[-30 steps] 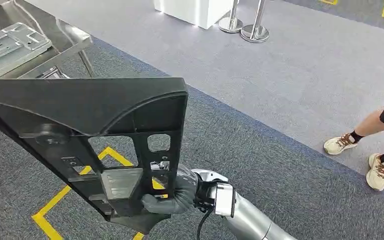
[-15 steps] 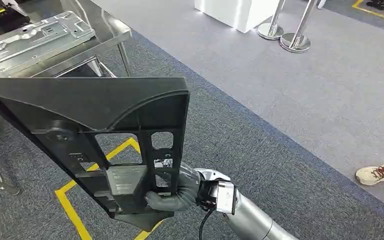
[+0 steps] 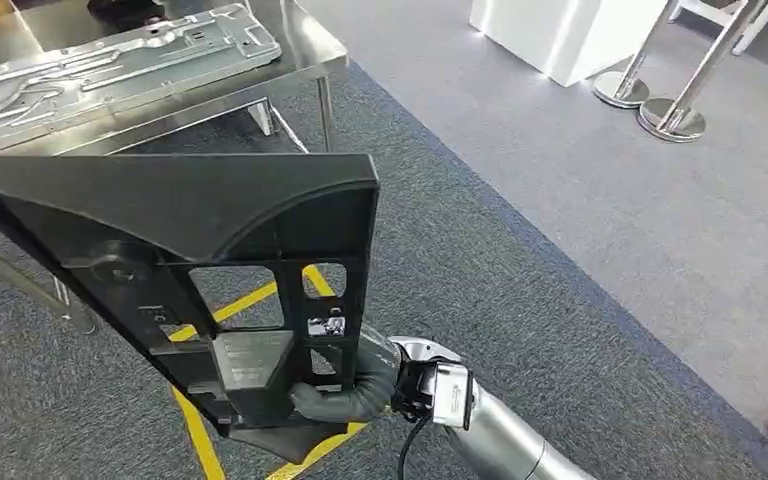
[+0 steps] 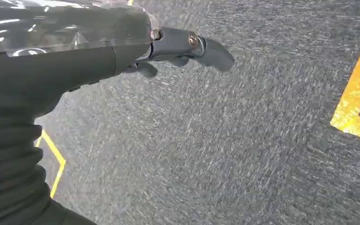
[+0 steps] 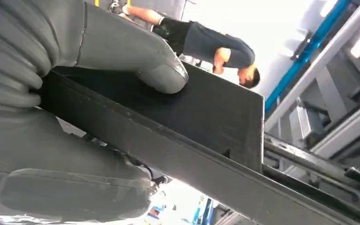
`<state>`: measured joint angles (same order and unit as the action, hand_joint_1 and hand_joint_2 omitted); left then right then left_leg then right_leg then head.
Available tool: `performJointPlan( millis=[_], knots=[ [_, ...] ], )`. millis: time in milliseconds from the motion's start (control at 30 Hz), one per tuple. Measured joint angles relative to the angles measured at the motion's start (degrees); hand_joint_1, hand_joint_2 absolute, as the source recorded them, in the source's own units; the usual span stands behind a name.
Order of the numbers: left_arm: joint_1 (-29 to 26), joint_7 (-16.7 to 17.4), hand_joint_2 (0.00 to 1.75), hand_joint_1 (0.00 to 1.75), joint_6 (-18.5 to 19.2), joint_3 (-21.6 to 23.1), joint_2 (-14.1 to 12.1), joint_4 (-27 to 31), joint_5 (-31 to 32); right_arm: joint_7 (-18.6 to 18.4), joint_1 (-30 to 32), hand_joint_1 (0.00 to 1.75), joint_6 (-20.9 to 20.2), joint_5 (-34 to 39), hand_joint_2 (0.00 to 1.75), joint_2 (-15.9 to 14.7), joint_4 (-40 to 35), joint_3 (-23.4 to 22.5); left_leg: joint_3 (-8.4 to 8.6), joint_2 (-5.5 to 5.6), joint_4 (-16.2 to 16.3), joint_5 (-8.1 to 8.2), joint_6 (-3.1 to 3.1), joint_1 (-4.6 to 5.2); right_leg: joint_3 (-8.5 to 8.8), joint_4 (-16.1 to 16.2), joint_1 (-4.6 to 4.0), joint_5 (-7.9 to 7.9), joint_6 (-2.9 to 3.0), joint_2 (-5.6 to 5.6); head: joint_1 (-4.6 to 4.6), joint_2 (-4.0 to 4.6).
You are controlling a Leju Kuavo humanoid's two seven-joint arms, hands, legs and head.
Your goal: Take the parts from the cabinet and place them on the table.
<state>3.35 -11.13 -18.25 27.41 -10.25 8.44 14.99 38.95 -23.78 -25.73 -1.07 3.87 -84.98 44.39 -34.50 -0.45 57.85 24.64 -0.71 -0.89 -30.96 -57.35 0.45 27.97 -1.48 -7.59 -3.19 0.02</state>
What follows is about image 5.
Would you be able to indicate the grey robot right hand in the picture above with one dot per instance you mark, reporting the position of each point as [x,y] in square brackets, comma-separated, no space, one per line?
[59,174]

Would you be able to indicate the ribbed grey right arm sleeve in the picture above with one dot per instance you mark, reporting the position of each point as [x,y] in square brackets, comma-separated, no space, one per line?
[9,52]

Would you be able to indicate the person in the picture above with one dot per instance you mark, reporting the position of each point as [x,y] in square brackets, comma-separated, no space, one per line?
[204,43]

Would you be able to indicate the blue metal beam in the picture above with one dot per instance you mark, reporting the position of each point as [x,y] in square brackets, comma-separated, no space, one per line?
[304,56]

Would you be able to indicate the black metal rail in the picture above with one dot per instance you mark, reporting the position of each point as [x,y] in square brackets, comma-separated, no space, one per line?
[310,164]

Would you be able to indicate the grey metal frame beam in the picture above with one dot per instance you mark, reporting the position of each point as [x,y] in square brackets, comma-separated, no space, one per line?
[323,59]

